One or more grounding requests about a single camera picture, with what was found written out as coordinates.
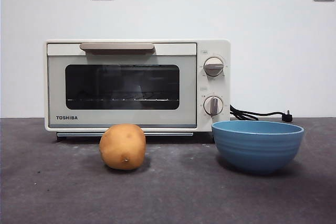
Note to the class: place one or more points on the blue ribbed bowl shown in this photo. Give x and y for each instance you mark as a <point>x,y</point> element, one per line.
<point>257,153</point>

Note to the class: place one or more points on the cream toaster oven body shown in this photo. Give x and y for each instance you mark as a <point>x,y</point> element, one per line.
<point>226,48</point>

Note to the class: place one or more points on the brown potato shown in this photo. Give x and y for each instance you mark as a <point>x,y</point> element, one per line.
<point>122,146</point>

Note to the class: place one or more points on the beige oven temperature knob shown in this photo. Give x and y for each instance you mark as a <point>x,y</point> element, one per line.
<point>214,66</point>

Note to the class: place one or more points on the oven door with glass window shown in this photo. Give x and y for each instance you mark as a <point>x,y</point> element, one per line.
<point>56,90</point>

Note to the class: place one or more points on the beige oven timer knob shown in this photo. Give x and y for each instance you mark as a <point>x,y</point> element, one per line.
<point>213,105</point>

